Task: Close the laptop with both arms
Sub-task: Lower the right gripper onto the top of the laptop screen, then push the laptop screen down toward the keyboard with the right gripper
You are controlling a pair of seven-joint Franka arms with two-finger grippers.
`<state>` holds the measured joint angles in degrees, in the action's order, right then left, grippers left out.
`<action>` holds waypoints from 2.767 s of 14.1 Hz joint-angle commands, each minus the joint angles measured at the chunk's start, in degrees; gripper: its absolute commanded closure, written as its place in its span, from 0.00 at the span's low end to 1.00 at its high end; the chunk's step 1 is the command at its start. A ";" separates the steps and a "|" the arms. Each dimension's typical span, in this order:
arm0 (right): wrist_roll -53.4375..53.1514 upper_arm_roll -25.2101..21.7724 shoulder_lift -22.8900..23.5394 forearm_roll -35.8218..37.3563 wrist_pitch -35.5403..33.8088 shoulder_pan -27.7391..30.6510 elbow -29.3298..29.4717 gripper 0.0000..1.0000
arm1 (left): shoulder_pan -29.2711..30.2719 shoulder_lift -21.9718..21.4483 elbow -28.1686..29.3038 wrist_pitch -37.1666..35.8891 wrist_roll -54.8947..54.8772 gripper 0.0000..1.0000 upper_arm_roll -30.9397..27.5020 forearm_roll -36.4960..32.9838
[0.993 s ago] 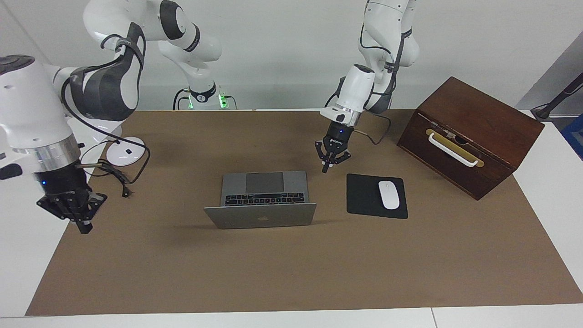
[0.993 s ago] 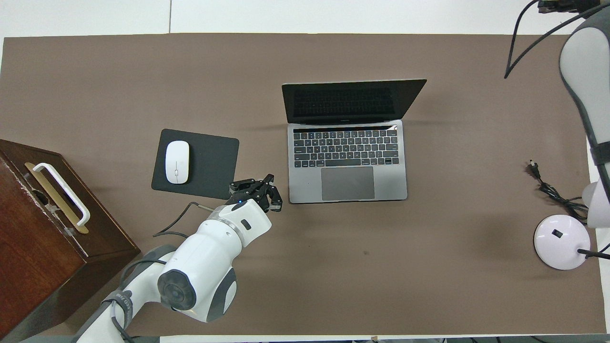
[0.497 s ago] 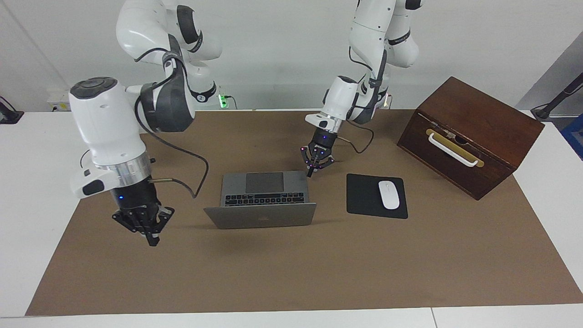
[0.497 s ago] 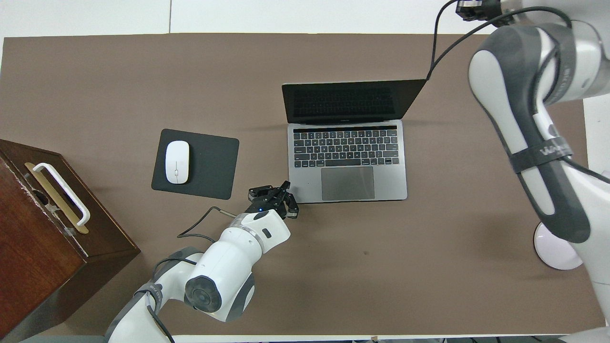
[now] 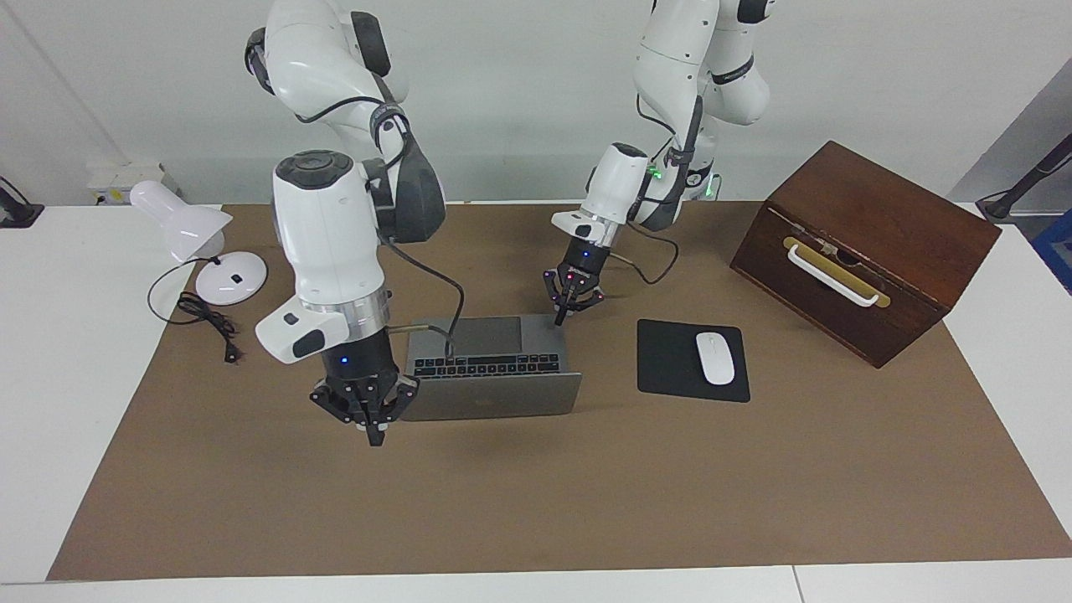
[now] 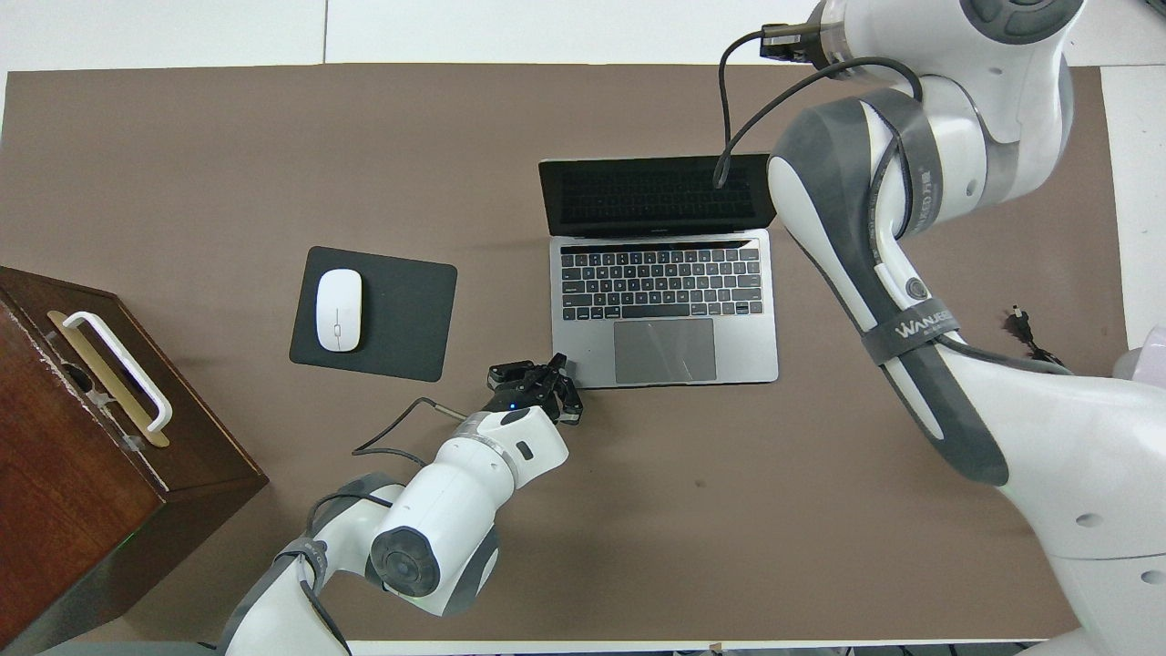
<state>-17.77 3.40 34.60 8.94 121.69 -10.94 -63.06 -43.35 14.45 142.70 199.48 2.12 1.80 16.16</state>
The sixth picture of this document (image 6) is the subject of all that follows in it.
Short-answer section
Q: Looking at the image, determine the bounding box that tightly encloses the white box handle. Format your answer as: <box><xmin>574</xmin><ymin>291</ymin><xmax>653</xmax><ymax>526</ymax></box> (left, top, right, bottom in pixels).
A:
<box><xmin>62</xmin><ymin>311</ymin><xmax>174</xmax><ymax>434</ymax></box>

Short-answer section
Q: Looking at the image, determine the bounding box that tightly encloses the white desk lamp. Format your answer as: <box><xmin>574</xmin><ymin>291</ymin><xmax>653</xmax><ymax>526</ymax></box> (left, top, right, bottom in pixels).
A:
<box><xmin>1111</xmin><ymin>349</ymin><xmax>1166</xmax><ymax>384</ymax></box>

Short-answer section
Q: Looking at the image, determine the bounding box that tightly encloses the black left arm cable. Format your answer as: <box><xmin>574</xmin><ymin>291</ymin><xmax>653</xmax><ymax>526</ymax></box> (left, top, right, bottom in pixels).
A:
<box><xmin>299</xmin><ymin>396</ymin><xmax>473</xmax><ymax>656</ymax></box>

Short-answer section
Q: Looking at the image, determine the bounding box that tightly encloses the brown table mat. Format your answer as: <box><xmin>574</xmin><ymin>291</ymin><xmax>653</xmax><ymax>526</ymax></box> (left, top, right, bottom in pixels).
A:
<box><xmin>0</xmin><ymin>62</ymin><xmax>1130</xmax><ymax>643</ymax></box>

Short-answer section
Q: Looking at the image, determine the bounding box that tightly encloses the black mouse pad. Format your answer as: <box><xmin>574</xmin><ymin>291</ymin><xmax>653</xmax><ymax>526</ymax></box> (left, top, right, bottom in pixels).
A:
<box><xmin>289</xmin><ymin>245</ymin><xmax>458</xmax><ymax>384</ymax></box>

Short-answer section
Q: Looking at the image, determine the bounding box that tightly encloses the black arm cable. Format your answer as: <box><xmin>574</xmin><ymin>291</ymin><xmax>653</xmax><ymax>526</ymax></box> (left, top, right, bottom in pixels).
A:
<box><xmin>299</xmin><ymin>396</ymin><xmax>473</xmax><ymax>656</ymax></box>
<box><xmin>713</xmin><ymin>25</ymin><xmax>926</xmax><ymax>190</ymax></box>

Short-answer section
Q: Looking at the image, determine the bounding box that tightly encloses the white computer mouse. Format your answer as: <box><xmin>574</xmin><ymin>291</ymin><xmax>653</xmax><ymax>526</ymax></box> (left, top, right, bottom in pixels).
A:
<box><xmin>315</xmin><ymin>268</ymin><xmax>363</xmax><ymax>354</ymax></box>

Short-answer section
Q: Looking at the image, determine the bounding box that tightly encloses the dark wooden box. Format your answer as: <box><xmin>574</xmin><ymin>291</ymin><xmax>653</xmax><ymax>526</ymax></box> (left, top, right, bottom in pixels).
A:
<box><xmin>0</xmin><ymin>266</ymin><xmax>270</xmax><ymax>652</ymax></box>

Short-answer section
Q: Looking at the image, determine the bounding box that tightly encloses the silver grey laptop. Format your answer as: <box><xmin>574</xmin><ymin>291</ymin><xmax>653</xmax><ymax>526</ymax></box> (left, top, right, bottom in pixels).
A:
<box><xmin>537</xmin><ymin>153</ymin><xmax>781</xmax><ymax>389</ymax></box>

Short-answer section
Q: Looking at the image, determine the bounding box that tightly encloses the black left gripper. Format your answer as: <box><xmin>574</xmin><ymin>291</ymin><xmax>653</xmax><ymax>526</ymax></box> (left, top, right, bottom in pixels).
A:
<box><xmin>483</xmin><ymin>354</ymin><xmax>585</xmax><ymax>427</ymax></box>

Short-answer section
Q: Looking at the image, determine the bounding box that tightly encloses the brass handle plate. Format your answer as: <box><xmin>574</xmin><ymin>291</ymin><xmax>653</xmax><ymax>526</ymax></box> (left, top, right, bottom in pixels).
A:
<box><xmin>46</xmin><ymin>310</ymin><xmax>171</xmax><ymax>449</ymax></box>

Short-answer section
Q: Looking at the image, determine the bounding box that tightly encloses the black lamp power cable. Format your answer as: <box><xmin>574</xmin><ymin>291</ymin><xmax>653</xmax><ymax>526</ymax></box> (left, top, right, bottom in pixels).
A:
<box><xmin>1002</xmin><ymin>306</ymin><xmax>1076</xmax><ymax>373</ymax></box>

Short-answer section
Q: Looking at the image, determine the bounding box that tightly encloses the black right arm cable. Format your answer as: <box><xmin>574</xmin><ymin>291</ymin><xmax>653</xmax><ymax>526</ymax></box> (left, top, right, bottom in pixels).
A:
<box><xmin>713</xmin><ymin>25</ymin><xmax>926</xmax><ymax>190</ymax></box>

